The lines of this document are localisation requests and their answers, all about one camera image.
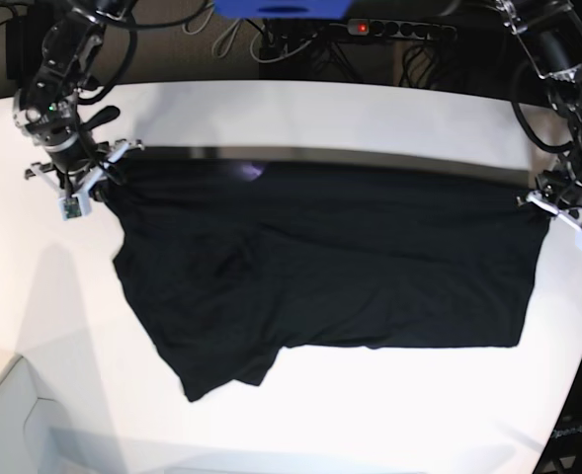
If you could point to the blue box overhead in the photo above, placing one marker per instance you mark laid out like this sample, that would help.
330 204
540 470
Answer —
282 9

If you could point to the black power strip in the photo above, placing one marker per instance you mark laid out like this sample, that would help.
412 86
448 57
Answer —
396 30

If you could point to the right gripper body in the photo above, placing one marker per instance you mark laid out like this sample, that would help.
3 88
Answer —
85 174

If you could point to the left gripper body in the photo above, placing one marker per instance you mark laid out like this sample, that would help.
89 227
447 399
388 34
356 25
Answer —
559 194

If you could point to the white bin bottom left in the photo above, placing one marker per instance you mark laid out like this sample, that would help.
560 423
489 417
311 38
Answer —
37 436

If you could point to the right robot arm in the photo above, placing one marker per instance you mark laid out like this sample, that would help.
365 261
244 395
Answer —
46 110

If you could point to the black equipment box left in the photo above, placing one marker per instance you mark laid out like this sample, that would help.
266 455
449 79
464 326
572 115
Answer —
24 35

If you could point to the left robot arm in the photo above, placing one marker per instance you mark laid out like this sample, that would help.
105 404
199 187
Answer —
550 33

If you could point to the black t-shirt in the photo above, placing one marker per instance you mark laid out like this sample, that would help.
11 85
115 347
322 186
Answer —
223 272

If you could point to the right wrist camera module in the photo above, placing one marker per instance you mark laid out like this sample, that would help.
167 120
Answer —
76 206

